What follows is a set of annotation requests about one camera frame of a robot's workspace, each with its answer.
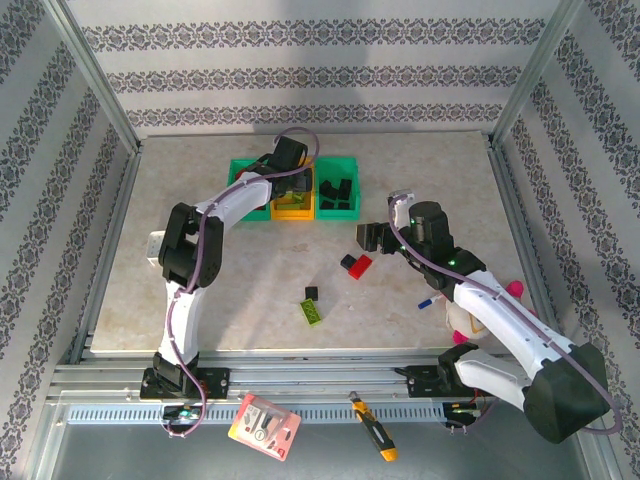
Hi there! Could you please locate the yellow plastic bin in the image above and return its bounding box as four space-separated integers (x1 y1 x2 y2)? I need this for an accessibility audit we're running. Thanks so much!
269 157 317 222

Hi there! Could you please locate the white and pink plush toy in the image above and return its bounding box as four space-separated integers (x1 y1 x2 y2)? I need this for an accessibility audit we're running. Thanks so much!
444 279 526 346

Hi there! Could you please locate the white square clock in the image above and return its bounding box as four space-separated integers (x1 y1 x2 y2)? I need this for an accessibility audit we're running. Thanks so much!
146 229 169 266

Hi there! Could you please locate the yellow and black utility knife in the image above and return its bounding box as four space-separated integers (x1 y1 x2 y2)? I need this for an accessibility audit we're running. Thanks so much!
349 392 400 462

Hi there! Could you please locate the small electronics board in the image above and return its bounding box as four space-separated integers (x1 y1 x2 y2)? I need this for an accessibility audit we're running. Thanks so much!
444 399 484 434
159 404 204 439

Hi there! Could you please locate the red blister pack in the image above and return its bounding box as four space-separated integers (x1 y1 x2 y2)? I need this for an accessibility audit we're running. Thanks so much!
227 393 303 462

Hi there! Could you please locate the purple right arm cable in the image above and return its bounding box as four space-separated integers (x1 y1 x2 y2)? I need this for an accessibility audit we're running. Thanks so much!
387 195 624 437

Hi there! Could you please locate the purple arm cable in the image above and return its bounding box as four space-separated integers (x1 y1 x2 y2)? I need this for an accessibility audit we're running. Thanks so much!
387 195 624 437
159 127 321 440

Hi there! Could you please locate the aluminium side rail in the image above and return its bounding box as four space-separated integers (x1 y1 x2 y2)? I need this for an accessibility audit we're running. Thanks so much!
67 144 144 364
487 144 569 359

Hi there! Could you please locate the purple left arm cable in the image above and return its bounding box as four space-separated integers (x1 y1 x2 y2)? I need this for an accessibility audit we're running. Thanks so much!
159 127 321 440

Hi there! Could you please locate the aluminium mounting rail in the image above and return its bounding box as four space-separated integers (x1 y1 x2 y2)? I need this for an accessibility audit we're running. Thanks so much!
47 349 594 401

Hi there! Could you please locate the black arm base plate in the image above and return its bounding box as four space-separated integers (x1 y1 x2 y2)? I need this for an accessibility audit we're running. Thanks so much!
394 364 496 399
139 367 231 400

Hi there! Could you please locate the aluminium corner post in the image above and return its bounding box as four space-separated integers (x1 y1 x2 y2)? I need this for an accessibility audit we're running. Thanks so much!
42 0 145 156
488 0 585 149

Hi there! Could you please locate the slotted metal cable duct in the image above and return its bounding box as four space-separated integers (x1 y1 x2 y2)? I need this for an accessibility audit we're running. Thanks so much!
64 403 451 425

